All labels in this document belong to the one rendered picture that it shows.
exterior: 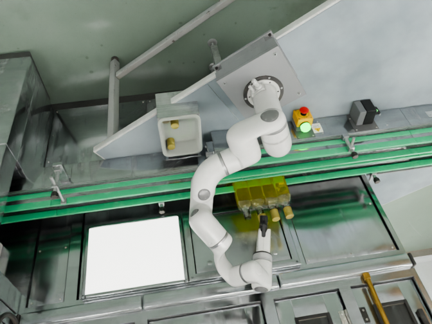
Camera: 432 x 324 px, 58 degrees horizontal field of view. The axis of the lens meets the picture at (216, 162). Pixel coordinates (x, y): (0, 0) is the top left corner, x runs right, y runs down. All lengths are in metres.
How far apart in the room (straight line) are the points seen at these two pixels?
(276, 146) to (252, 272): 0.45
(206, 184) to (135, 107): 1.24
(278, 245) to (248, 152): 0.61
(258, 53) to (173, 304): 1.01
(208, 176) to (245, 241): 0.56
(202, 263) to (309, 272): 0.44
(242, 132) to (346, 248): 0.84
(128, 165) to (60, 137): 0.66
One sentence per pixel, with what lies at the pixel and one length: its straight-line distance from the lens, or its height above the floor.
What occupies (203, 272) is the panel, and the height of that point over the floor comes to 1.29.
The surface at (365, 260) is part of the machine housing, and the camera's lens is 1.80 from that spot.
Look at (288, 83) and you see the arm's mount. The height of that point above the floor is 0.87.
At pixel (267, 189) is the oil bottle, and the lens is 1.72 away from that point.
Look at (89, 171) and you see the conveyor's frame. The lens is 1.84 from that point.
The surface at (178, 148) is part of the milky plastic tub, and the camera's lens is 1.75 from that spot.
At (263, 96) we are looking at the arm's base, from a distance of 1.45.
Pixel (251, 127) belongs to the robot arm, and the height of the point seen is 1.15.
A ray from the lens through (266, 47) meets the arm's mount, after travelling 1.47.
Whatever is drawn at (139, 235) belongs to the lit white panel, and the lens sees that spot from 1.80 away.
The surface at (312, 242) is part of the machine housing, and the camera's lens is 1.83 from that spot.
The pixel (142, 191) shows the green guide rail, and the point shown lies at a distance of 1.73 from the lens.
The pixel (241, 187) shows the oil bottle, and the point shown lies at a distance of 1.72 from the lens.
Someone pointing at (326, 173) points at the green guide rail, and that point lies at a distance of 1.90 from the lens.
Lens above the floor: 2.02
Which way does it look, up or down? 41 degrees down
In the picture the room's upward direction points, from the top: 168 degrees clockwise
